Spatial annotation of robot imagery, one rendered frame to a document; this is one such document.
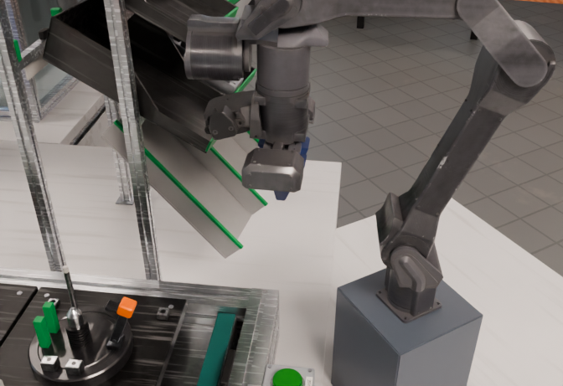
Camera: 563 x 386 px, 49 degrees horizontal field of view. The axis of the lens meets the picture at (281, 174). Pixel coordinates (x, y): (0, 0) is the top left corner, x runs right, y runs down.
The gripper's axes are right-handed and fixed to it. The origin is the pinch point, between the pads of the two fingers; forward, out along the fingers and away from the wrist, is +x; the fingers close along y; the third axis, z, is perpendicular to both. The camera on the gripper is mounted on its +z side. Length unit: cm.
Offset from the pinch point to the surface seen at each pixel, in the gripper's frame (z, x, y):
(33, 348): 33.2, 26.9, 7.4
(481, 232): -37, 39, -46
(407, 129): -40, 124, -255
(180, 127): 16.9, 3.2, -15.7
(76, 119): 68, 40, -84
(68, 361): 26.7, 25.3, 10.1
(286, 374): -1.9, 28.2, 5.7
